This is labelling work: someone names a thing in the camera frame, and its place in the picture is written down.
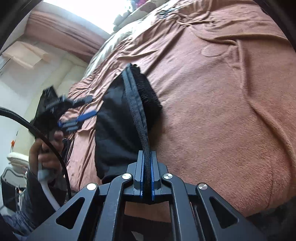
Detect black shorts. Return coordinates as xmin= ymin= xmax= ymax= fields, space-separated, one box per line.
xmin=94 ymin=63 xmax=163 ymax=204

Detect person's left forearm grey sleeve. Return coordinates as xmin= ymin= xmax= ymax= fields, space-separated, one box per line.
xmin=3 ymin=171 xmax=56 ymax=240

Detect person's left hand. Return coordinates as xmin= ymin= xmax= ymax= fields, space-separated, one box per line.
xmin=29 ymin=131 xmax=64 ymax=176

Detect cream padded headboard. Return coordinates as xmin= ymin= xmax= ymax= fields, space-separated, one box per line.
xmin=13 ymin=59 xmax=86 ymax=156

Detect beige blanket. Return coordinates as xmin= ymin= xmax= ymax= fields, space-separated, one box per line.
xmin=83 ymin=13 xmax=157 ymax=78

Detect left pink curtain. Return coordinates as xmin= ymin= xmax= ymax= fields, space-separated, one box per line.
xmin=25 ymin=11 xmax=105 ymax=63

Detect bear print pillow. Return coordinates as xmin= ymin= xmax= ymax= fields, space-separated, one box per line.
xmin=113 ymin=1 xmax=168 ymax=32

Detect orange-brown bed sheet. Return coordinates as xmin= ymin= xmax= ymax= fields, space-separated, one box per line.
xmin=65 ymin=1 xmax=295 ymax=216

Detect black braided cable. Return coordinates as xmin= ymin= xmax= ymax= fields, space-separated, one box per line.
xmin=0 ymin=106 xmax=72 ymax=200

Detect beige cloth hanging on wall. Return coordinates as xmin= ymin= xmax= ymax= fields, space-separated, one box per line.
xmin=3 ymin=41 xmax=52 ymax=69

